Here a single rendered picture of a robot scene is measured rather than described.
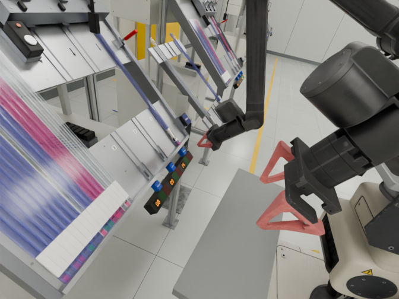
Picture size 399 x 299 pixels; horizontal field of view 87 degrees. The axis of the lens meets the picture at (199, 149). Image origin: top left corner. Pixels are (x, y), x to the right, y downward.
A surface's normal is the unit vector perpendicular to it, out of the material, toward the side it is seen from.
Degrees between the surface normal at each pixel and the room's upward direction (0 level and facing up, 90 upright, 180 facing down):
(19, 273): 45
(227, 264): 0
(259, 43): 89
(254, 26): 90
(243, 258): 0
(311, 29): 90
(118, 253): 0
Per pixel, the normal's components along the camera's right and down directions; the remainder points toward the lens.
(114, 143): 0.77, -0.33
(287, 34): -0.33, 0.52
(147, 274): 0.17, -0.79
